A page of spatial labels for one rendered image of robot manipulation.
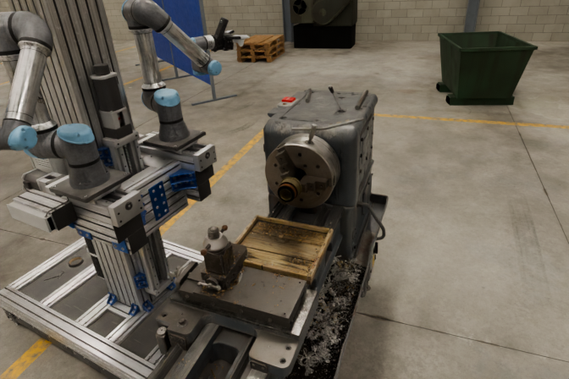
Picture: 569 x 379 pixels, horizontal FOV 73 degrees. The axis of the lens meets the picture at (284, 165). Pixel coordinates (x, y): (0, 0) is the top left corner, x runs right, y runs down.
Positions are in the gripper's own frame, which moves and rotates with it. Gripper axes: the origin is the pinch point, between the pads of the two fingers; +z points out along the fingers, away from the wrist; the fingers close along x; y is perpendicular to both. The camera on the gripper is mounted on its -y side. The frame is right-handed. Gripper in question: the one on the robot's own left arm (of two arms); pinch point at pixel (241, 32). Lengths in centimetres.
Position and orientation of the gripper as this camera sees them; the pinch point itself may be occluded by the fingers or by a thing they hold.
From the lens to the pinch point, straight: 230.6
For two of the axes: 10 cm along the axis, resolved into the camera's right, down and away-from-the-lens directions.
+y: -0.4, 8.4, 5.4
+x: 6.5, 4.3, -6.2
